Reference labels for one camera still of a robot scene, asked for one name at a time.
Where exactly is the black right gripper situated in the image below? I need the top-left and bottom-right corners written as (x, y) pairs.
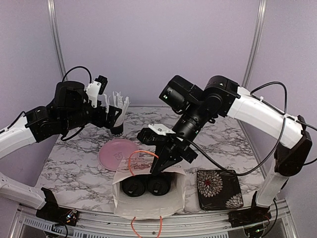
top-left (151, 100), bottom-right (210, 175)

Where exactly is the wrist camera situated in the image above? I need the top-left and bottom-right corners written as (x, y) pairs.
top-left (86, 75), bottom-right (108, 108)
top-left (137, 123), bottom-right (174, 145)

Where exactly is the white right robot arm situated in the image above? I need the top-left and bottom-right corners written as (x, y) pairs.
top-left (151, 75), bottom-right (312, 222)

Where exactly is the pink round plate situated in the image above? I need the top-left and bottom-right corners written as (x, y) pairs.
top-left (98, 139), bottom-right (139, 172)

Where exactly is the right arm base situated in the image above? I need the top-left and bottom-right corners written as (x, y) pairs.
top-left (228, 192), bottom-right (272, 228)

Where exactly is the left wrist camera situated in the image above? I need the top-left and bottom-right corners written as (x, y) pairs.
top-left (86, 75), bottom-right (108, 108)

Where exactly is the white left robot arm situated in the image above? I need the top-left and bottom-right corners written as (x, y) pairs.
top-left (0, 76), bottom-right (122, 158)

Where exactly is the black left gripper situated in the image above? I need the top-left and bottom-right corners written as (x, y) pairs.
top-left (61, 100), bottom-right (122, 131)

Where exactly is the black floral square plate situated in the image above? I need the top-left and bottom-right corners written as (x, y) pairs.
top-left (196, 170), bottom-right (244, 211)

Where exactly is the cream bear paper bag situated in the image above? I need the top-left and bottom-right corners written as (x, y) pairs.
top-left (112, 150), bottom-right (186, 222)

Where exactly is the black cup holding straws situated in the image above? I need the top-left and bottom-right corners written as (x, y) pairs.
top-left (110, 123), bottom-right (124, 138)

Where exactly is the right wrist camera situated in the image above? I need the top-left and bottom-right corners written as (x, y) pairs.
top-left (137, 123), bottom-right (174, 145)

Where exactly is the black paper coffee cup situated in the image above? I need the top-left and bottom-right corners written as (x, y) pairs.
top-left (147, 176), bottom-right (171, 196)

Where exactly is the white wrapped straws bundle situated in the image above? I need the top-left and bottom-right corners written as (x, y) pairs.
top-left (112, 91), bottom-right (130, 127)

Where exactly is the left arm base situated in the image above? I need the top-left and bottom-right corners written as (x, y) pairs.
top-left (36, 187), bottom-right (79, 226)

